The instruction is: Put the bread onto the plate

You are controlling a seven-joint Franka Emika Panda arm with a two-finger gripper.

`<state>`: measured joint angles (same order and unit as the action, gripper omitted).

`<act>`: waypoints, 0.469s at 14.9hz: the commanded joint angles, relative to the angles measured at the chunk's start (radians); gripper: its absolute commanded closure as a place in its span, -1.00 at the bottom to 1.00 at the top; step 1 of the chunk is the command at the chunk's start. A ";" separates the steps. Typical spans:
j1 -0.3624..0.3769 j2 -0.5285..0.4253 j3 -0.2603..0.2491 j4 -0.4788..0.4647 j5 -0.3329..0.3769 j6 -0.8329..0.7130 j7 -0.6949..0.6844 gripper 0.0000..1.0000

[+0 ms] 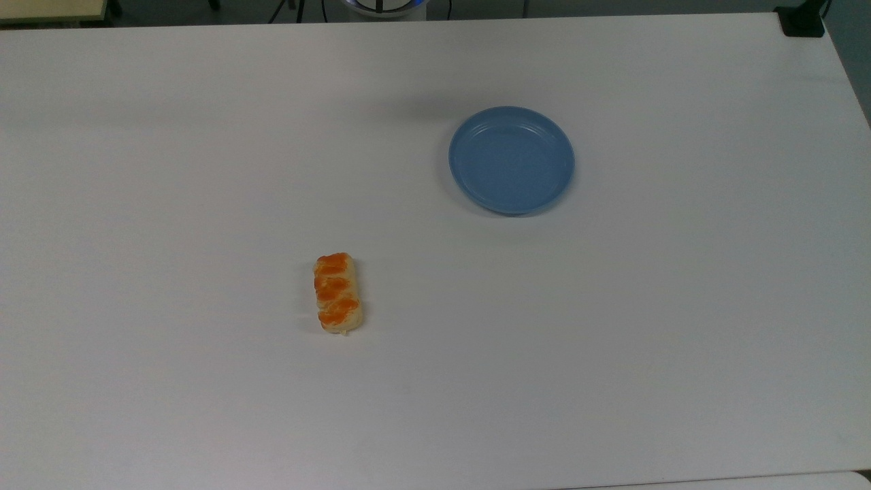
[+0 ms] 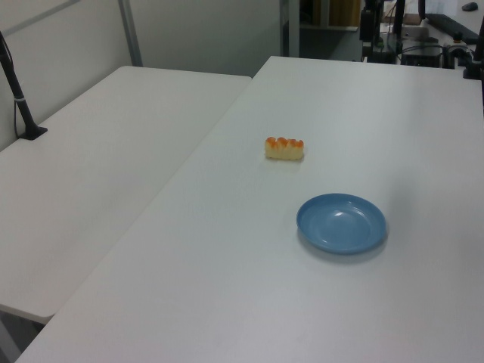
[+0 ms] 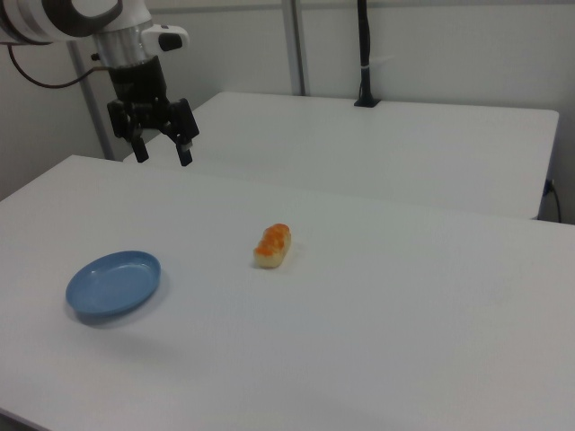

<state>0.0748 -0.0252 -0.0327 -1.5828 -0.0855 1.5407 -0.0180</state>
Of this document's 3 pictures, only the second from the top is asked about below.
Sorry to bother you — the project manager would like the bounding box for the black table clamp mount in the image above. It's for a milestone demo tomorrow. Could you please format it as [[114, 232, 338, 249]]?
[[442, 32, 484, 81]]

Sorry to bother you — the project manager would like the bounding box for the orange topped bread loaf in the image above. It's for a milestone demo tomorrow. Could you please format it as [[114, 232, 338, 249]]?
[[263, 136, 305, 162]]

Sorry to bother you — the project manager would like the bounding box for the blue round plate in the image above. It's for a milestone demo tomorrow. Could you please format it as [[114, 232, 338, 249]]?
[[296, 193, 388, 256]]

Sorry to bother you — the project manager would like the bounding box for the black computer keyboard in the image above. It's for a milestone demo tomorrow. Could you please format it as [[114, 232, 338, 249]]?
[[425, 13, 480, 43]]

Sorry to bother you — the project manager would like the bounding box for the yellow wooden cabinet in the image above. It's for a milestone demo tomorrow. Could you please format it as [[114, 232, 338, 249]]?
[[316, 0, 361, 28]]

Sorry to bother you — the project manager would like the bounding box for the black camera stand pole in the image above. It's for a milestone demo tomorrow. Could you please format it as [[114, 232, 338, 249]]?
[[0, 29, 49, 141]]

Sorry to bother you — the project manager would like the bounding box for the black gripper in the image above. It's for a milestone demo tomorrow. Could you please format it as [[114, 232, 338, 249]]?
[[359, 8, 377, 58]]

